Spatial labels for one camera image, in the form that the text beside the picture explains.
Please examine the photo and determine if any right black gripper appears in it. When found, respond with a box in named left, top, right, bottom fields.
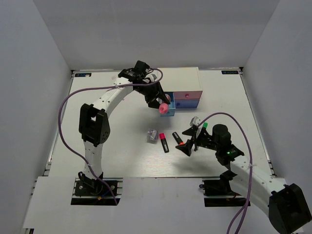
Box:
left=176, top=126, right=220, bottom=156

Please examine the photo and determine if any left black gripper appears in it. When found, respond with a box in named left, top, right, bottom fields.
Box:
left=135, top=81, right=171, bottom=111

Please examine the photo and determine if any orange cap black highlighter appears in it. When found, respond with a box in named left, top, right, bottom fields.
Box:
left=172, top=132, right=185, bottom=148

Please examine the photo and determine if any pink glue stick tube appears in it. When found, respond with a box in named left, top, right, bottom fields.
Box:
left=158, top=99, right=169, bottom=115

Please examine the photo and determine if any light blue small drawer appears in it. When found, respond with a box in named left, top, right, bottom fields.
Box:
left=160, top=92, right=176, bottom=117

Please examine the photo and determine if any green cap black highlighter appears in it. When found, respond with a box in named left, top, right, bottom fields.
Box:
left=202, top=122, right=208, bottom=130

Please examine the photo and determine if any blue wide drawer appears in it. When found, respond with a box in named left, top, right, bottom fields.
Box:
left=175, top=99, right=199, bottom=109

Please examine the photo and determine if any pink small drawer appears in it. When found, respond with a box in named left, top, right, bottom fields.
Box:
left=174, top=91, right=202, bottom=100

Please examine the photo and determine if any pink cap black highlighter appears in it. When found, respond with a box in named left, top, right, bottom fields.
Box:
left=159, top=133, right=169, bottom=153

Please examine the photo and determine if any clear paperclip jar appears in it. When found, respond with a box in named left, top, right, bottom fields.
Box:
left=147, top=129, right=159, bottom=143

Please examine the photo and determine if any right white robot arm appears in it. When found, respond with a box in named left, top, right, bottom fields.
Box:
left=173, top=124, right=312, bottom=234

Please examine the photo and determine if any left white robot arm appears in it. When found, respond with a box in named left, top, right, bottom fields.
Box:
left=78, top=60, right=170, bottom=195

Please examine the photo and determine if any white drawer cabinet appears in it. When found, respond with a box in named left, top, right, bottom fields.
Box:
left=157, top=67, right=204, bottom=112

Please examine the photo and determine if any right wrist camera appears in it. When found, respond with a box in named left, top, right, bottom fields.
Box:
left=190, top=116, right=201, bottom=127

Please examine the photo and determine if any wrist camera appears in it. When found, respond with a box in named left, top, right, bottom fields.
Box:
left=190, top=116, right=201, bottom=127
left=147, top=73, right=157, bottom=82

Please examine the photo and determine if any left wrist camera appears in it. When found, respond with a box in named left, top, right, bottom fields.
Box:
left=147, top=73, right=157, bottom=82

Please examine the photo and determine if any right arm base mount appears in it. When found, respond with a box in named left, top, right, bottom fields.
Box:
left=199, top=170, right=246, bottom=207

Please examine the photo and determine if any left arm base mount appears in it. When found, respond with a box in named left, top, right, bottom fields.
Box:
left=71, top=172, right=123, bottom=206

